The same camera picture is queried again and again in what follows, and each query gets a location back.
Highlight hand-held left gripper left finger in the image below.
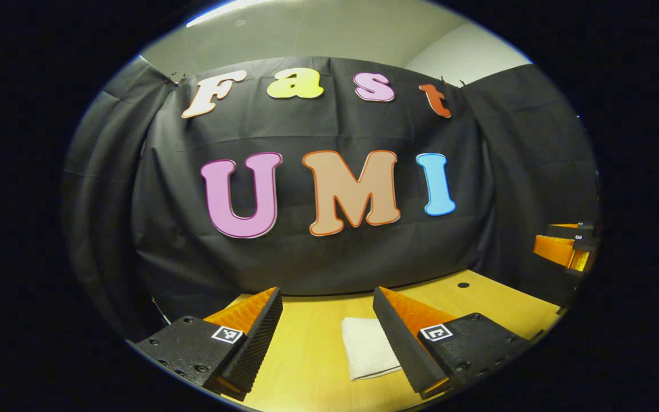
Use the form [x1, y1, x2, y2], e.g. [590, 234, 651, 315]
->
[134, 287, 283, 401]

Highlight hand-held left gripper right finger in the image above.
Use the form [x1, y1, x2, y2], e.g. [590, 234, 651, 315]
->
[372, 287, 536, 399]

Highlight cream white jeans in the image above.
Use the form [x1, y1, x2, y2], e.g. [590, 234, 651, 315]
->
[341, 318, 403, 382]

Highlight black backdrop cloth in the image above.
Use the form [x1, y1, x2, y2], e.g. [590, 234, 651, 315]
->
[61, 56, 600, 344]

